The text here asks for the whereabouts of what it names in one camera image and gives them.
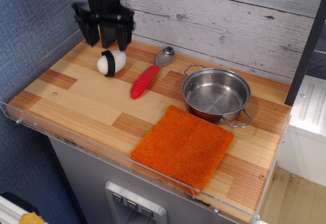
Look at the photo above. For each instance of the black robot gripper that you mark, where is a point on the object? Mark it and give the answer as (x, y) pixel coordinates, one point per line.
(93, 12)

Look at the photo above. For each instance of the white egg with black band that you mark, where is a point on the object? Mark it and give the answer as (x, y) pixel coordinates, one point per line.
(111, 62)

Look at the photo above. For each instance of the small steel pot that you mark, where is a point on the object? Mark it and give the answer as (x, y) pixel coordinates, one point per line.
(217, 95)

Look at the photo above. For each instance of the orange knitted cloth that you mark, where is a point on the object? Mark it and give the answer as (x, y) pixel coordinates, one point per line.
(184, 147)

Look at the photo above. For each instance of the grey cabinet with button panel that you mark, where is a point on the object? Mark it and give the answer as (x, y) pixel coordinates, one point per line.
(109, 192)

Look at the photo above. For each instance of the black and yellow object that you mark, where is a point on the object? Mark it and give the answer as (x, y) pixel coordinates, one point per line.
(16, 210)

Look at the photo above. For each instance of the white appliance at right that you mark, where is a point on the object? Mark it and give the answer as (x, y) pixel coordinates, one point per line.
(302, 150)

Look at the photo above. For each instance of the dark left frame post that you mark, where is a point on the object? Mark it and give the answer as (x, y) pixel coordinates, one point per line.
(108, 36)

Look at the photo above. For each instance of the dark frame post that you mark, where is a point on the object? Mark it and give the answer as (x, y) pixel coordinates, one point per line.
(307, 53)
(108, 36)

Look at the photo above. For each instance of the spoon with red handle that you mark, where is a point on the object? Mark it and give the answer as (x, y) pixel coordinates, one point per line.
(163, 58)

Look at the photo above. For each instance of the dark right frame post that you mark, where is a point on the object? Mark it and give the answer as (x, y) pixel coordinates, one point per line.
(307, 53)

